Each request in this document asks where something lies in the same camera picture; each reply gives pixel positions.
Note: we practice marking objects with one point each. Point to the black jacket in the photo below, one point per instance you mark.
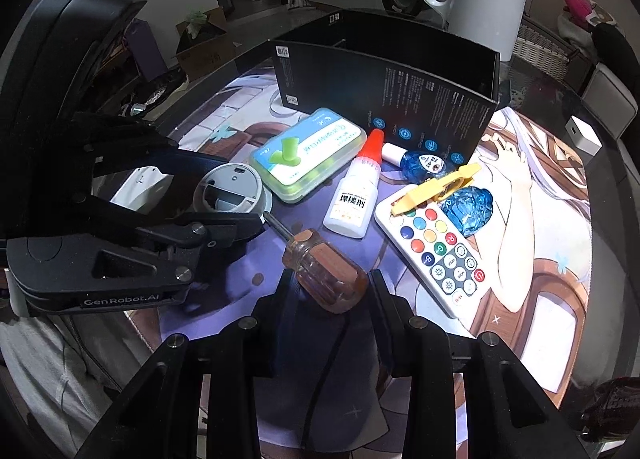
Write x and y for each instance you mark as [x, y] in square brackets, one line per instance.
[612, 48]

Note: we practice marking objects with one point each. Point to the green blue plastic case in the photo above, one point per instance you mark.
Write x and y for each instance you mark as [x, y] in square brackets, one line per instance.
[297, 161]

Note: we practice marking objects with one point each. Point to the brown cardboard box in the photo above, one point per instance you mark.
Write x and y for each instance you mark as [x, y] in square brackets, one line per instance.
[204, 43]

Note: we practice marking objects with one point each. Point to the pink plush item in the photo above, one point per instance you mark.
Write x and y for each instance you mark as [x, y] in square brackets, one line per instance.
[579, 11]

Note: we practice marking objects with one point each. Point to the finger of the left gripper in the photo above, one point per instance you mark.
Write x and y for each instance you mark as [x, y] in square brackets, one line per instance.
[123, 267]
[109, 144]

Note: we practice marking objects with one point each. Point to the anime printed desk mat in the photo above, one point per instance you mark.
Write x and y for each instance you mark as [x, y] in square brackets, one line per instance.
[536, 247]

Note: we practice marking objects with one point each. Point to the black cardboard box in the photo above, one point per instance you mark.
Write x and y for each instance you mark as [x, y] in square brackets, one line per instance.
[425, 88]

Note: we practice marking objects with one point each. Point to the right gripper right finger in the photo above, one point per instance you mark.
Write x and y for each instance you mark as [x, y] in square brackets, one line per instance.
[413, 347]

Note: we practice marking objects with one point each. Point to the wicker basket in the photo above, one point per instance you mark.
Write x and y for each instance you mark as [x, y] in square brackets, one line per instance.
[539, 50]

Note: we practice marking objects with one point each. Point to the purple tall box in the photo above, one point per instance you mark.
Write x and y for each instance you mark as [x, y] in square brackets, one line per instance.
[141, 42]

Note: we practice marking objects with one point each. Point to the blue bottle with label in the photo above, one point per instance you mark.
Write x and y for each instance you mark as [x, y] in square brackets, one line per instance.
[416, 166]

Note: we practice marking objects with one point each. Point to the yellow plastic clip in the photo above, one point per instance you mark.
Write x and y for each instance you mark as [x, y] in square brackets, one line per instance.
[435, 189]

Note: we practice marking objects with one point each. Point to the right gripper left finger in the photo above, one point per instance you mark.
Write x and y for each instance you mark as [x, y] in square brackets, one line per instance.
[246, 350]

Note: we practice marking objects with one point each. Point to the amber handle screwdriver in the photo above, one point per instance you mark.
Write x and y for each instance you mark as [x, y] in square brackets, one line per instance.
[334, 281]

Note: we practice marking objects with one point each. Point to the small white charger cube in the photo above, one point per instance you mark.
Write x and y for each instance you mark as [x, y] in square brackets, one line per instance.
[583, 136]

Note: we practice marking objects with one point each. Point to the white remote coloured buttons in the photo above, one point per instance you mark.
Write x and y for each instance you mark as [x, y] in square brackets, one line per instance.
[442, 259]

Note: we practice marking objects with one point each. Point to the grey sofa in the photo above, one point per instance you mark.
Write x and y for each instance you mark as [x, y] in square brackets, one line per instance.
[608, 98]

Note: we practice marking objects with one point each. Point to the white glue bottle red cap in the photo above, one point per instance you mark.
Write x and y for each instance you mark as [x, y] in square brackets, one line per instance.
[355, 196]

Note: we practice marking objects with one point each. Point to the blue faceted bottle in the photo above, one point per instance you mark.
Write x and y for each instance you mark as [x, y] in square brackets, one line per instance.
[469, 209]

